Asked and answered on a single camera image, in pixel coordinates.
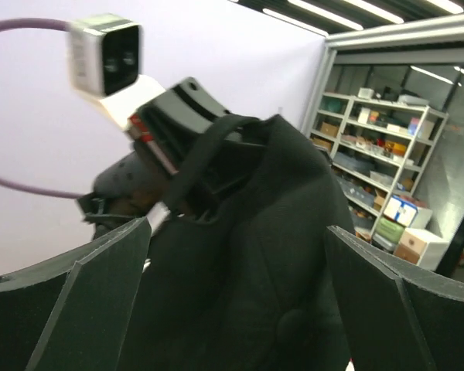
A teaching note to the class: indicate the black cap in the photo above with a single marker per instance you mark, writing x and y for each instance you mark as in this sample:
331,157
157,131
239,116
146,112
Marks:
248,289

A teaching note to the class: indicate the metal storage shelf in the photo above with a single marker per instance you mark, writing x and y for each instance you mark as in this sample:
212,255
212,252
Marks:
380,149

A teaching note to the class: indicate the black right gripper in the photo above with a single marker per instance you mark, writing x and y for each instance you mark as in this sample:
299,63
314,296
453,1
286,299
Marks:
164,130

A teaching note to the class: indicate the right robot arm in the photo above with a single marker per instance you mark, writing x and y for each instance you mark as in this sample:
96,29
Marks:
189,155

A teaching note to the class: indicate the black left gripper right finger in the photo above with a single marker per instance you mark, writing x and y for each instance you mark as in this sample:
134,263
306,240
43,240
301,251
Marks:
396,315

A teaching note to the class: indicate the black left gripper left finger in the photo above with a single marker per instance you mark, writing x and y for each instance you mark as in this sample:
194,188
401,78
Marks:
71,312

